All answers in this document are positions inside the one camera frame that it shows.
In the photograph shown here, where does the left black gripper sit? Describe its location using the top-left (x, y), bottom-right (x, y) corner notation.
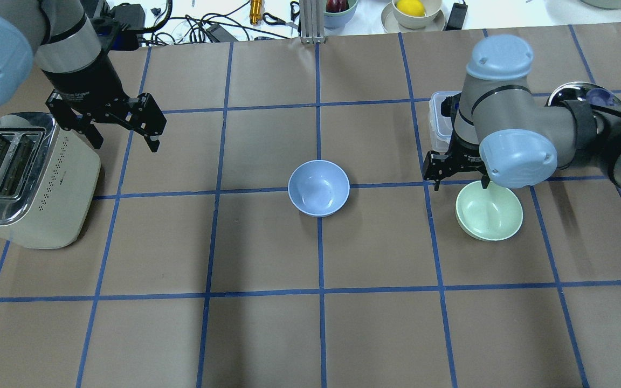
top-left (45, 90), bottom-right (167, 153)

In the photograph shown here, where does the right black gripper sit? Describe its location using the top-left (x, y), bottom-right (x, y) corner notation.
top-left (422, 95), bottom-right (490, 191)

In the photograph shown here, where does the green bowl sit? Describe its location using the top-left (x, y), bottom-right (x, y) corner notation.
top-left (455, 180), bottom-right (524, 241)

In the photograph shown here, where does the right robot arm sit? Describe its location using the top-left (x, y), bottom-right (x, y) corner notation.
top-left (422, 34), bottom-right (621, 189)

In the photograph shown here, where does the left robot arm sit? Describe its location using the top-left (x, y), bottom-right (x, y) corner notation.
top-left (0, 1), bottom-right (166, 152)

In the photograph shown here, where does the cream bowl with lemon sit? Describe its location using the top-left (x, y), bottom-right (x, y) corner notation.
top-left (381, 1), bottom-right (446, 33)

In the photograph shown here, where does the blue bowl with fruit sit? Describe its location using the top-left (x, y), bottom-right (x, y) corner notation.
top-left (323, 0), bottom-right (358, 29)

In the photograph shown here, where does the clear plastic food container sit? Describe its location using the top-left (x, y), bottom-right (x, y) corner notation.
top-left (428, 91), bottom-right (460, 153)

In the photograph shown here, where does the cream and chrome toaster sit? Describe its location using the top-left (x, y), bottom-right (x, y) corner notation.
top-left (0, 112), bottom-right (101, 249)

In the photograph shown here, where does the dark blue saucepan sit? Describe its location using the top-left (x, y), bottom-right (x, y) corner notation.
top-left (546, 81), bottom-right (621, 198)

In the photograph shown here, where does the black power adapter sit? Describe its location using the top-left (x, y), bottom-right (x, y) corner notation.
top-left (443, 1), bottom-right (468, 30)

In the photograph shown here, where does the yellow handled tool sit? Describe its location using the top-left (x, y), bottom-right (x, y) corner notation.
top-left (249, 0), bottom-right (264, 25)

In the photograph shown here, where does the aluminium frame post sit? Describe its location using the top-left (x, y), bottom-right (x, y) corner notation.
top-left (298, 0), bottom-right (326, 45)

